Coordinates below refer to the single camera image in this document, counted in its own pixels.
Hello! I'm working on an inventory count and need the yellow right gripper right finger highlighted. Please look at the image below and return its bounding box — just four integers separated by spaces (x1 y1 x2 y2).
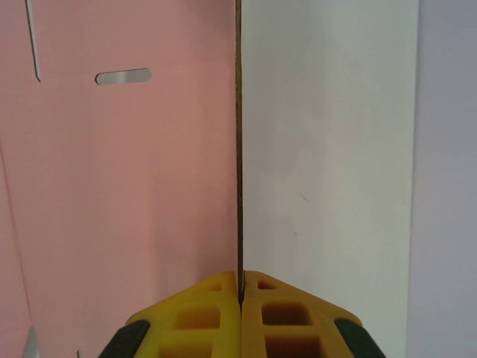
241 270 385 358

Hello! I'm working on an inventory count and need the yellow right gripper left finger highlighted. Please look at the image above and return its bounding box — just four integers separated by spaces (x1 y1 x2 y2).
105 271 239 358

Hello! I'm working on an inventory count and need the pink paper box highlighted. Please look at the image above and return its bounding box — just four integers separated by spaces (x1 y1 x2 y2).
0 0 246 358

